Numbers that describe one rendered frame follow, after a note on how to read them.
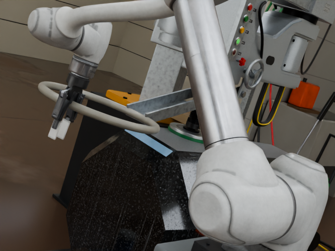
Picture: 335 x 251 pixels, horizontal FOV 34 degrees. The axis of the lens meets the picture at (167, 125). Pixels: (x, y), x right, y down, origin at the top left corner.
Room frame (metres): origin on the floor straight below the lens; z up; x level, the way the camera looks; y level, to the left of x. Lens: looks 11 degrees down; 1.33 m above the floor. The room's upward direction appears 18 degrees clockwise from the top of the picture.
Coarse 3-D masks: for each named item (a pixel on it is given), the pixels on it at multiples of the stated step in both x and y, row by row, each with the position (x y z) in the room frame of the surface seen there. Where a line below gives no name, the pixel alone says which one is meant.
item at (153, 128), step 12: (48, 84) 2.05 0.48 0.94; (60, 84) 2.15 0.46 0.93; (48, 96) 1.86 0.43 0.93; (96, 96) 2.25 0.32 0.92; (72, 108) 1.80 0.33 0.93; (84, 108) 1.80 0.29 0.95; (120, 108) 2.25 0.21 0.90; (108, 120) 1.81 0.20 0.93; (120, 120) 1.83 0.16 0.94; (144, 120) 2.17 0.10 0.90; (144, 132) 1.90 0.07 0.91; (156, 132) 1.98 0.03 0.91
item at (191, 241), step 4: (184, 240) 1.33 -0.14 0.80; (188, 240) 1.33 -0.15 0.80; (192, 240) 1.34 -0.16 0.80; (196, 240) 1.35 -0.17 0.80; (160, 244) 1.25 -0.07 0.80; (164, 244) 1.26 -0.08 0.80; (168, 244) 1.27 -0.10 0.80; (172, 244) 1.27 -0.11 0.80; (176, 244) 1.28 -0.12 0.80; (180, 244) 1.29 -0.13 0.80; (184, 244) 1.30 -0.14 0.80; (188, 244) 1.31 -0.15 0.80; (192, 244) 1.32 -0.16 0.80; (156, 248) 1.24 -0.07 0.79; (160, 248) 1.24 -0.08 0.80; (164, 248) 1.24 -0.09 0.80; (168, 248) 1.24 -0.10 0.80; (172, 248) 1.25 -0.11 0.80; (176, 248) 1.26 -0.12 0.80; (180, 248) 1.27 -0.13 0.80; (184, 248) 1.27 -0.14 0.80; (188, 248) 1.28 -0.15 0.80
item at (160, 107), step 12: (168, 96) 2.44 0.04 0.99; (180, 96) 2.51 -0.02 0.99; (192, 96) 2.59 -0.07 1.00; (132, 108) 2.26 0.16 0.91; (144, 108) 2.33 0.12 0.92; (156, 108) 2.37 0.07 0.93; (168, 108) 2.28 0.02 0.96; (180, 108) 2.34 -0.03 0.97; (192, 108) 2.42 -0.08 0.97; (156, 120) 2.23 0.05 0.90
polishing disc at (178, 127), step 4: (172, 124) 2.56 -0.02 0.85; (176, 124) 2.59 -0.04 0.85; (180, 124) 2.63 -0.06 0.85; (184, 124) 2.66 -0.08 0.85; (172, 128) 2.50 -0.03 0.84; (176, 128) 2.48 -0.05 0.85; (180, 128) 2.52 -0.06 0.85; (180, 132) 2.47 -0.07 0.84; (184, 132) 2.46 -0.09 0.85; (188, 132) 2.48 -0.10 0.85; (192, 132) 2.51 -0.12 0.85; (200, 132) 2.58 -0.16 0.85; (192, 136) 2.46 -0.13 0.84; (196, 136) 2.46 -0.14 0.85; (200, 136) 2.48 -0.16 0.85
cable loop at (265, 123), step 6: (264, 84) 3.00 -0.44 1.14; (264, 90) 3.00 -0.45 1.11; (282, 90) 3.16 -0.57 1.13; (264, 96) 3.00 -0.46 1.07; (276, 96) 3.17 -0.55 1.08; (258, 102) 3.00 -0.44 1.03; (276, 102) 3.16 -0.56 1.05; (258, 108) 3.00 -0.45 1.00; (276, 108) 3.17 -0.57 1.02; (258, 114) 3.01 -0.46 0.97; (270, 114) 3.16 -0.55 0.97; (252, 120) 3.03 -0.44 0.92; (270, 120) 3.15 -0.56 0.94
